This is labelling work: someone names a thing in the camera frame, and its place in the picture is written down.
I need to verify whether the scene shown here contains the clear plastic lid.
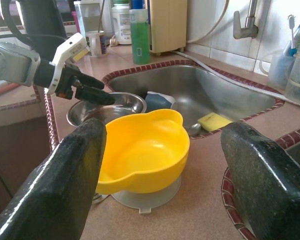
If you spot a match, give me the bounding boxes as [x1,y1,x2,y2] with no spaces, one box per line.
[111,174,182,215]

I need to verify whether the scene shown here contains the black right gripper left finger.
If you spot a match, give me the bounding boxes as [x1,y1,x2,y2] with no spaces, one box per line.
[0,117,108,240]

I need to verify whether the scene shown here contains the flat yellow sponge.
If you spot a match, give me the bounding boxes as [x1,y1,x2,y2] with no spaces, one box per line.
[197,112,233,132]

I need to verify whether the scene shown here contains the tall clear plastic container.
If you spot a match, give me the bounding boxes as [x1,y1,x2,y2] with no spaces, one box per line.
[73,0,101,33]

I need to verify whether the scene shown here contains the white blue toothbrush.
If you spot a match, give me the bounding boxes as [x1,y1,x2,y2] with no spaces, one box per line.
[287,14,298,56]

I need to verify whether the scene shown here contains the white printed mug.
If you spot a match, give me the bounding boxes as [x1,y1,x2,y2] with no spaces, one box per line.
[85,30,107,58]

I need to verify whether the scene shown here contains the white hose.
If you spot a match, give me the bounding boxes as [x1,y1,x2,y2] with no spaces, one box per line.
[173,49,300,104]

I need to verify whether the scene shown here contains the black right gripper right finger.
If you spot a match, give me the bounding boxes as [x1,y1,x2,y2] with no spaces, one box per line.
[220,121,300,240]

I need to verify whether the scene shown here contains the steel fork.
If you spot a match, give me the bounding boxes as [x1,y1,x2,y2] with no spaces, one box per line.
[91,191,112,205]

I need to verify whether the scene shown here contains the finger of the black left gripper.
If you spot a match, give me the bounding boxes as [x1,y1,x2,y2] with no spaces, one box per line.
[77,74,105,90]
[74,87,116,105]

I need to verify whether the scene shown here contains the yellow plastic bowl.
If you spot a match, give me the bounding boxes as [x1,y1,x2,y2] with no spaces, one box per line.
[96,108,191,195]

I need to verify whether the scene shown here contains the thin white filter tube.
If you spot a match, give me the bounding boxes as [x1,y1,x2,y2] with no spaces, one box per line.
[186,0,230,44]

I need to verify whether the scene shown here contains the blue-grey ceramic mug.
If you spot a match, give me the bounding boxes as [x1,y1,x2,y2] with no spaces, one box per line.
[144,91,177,113]

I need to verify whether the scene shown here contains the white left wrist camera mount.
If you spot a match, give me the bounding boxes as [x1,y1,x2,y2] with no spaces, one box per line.
[47,32,91,95]

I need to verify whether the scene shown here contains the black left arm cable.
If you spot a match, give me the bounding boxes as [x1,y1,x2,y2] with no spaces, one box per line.
[0,0,67,51]

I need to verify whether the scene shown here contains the green dish soap bottle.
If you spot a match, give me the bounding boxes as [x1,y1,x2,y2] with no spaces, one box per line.
[129,8,151,65]

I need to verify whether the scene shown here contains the small steel bowl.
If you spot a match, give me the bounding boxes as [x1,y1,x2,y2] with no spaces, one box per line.
[66,91,148,128]

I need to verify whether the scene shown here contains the steel spoon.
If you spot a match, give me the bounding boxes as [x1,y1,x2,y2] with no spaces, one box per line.
[188,122,202,137]

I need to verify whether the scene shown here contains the grey wall faucet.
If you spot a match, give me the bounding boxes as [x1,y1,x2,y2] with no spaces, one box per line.
[232,0,260,40]

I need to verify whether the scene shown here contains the clear toothbrush cup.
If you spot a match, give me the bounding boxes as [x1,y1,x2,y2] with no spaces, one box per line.
[267,48,297,90]

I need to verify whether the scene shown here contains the beige water filter box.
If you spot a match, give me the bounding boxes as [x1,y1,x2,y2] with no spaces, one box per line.
[146,0,188,56]

